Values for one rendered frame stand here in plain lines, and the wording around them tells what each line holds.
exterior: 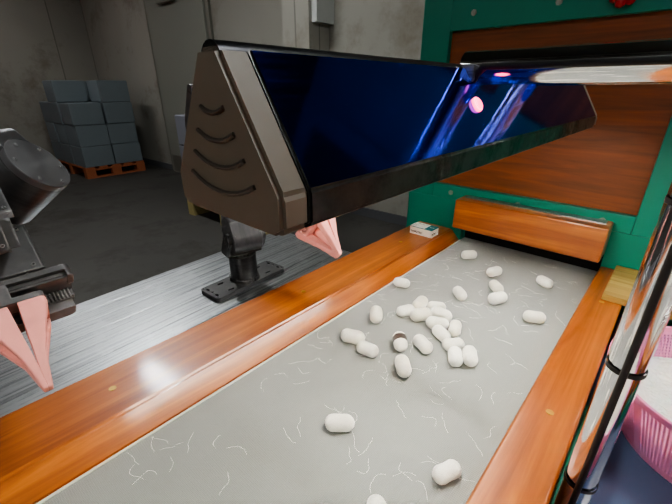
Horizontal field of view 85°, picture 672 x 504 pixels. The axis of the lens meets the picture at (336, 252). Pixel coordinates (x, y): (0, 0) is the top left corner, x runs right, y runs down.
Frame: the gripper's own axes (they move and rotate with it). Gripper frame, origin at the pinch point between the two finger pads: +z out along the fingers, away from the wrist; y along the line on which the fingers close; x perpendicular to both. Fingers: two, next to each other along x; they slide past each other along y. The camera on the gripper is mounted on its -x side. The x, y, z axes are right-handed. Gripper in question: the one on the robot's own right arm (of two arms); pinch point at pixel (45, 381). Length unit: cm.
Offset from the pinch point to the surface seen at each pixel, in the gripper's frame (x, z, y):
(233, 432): 4.0, 13.4, 12.9
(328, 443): -1.7, 20.2, 19.1
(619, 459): -13, 43, 45
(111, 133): 369, -388, 181
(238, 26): 150, -303, 255
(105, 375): 13.2, -1.4, 5.9
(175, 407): 8.4, 7.1, 10.0
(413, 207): 13, -6, 85
